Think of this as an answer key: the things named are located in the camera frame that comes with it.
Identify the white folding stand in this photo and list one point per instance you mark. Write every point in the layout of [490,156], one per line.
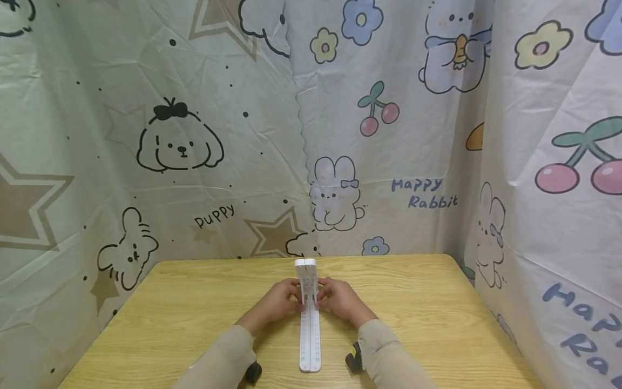
[309,317]

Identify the black wrist band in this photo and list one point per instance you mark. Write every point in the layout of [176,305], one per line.
[354,359]
[252,372]

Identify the person's left fingers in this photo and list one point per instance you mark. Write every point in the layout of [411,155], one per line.
[294,296]

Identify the person's right hand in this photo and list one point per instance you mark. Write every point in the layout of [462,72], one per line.
[344,303]

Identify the person's left hand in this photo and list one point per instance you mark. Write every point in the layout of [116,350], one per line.
[274,306]

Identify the person's right forearm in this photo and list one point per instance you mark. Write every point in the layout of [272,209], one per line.
[392,357]

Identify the person's left forearm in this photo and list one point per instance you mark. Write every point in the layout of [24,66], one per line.
[219,361]

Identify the person's right fingers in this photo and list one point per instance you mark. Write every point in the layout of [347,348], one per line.
[324,294]

